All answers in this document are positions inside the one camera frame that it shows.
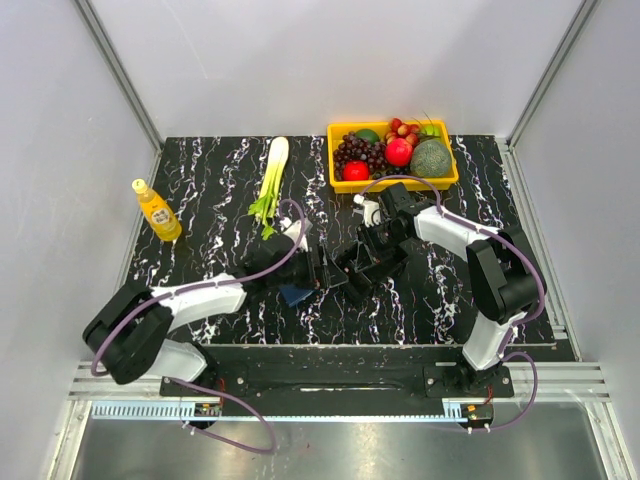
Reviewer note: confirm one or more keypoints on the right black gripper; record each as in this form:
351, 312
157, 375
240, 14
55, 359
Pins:
374, 252

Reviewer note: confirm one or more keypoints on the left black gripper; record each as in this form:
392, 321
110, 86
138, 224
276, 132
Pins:
315, 278

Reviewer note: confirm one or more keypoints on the black plastic card box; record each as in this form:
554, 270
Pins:
367, 268

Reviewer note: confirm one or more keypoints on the blue leather card holder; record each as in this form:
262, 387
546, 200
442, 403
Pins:
293, 295

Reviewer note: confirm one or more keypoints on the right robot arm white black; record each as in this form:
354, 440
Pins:
507, 286

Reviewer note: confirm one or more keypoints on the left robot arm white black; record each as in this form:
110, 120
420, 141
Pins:
129, 336

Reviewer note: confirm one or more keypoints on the dark blueberry cluster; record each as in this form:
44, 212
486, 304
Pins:
390, 171

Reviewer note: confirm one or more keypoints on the red apple front left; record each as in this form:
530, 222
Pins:
356, 170

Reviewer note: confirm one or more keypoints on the red pink peach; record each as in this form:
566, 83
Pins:
398, 152

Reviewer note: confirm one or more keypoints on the purple grape bunch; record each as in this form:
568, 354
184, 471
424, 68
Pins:
352, 148

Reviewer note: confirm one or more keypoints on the green netted melon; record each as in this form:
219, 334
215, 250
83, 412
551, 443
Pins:
430, 159

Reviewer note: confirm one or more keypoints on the celery stalk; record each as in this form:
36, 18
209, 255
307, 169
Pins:
264, 207

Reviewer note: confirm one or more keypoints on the green avocado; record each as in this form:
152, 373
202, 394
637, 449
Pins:
368, 135

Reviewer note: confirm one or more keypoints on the red cherry cluster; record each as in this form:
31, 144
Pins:
407, 131

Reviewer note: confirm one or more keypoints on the green apple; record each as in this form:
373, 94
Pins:
429, 132

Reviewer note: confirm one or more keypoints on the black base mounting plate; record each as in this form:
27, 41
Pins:
429, 380

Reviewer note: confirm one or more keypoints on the yellow juice bottle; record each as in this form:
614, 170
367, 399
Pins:
157, 212

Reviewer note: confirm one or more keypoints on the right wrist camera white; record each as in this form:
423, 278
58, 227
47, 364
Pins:
369, 210

